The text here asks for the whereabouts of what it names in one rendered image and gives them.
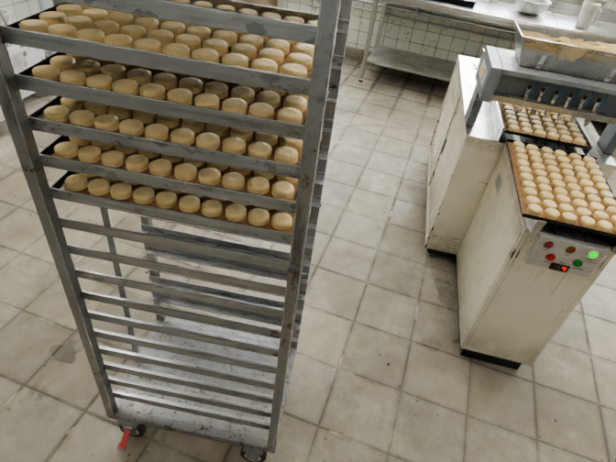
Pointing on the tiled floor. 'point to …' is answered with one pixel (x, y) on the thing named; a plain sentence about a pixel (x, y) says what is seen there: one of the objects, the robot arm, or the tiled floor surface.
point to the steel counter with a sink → (441, 69)
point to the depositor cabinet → (469, 162)
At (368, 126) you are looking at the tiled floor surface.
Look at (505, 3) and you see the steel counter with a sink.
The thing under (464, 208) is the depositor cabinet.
